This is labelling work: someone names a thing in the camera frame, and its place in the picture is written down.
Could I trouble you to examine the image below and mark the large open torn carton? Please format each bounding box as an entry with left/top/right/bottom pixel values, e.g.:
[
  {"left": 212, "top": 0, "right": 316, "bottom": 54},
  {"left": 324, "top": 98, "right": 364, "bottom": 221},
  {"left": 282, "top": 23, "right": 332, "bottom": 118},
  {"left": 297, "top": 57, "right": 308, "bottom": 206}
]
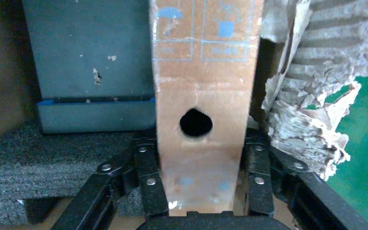
[{"left": 0, "top": 0, "right": 368, "bottom": 230}]

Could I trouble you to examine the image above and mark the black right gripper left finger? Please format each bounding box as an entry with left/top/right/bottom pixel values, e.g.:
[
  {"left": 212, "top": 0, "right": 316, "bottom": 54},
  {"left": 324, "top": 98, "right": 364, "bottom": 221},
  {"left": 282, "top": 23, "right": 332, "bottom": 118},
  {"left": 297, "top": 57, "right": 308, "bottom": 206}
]
[{"left": 50, "top": 130, "right": 170, "bottom": 230}]

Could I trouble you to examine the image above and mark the black foam block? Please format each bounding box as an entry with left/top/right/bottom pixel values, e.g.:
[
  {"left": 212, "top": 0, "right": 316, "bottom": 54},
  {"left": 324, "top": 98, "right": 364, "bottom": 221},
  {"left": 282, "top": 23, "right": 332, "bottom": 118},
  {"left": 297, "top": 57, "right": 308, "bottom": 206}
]
[{"left": 0, "top": 124, "right": 159, "bottom": 228}]

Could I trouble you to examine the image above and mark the narrow taped cardboard box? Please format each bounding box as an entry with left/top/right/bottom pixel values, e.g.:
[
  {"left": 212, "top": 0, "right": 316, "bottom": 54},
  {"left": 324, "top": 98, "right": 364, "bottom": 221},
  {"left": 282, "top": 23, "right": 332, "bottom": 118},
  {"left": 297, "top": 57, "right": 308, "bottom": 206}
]
[{"left": 149, "top": 0, "right": 265, "bottom": 217}]

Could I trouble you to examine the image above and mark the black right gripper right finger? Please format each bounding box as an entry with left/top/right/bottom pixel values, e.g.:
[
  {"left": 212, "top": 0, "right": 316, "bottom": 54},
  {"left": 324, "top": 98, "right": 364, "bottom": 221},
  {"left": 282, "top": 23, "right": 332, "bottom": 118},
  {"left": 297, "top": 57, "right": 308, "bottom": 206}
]
[{"left": 241, "top": 126, "right": 368, "bottom": 230}]

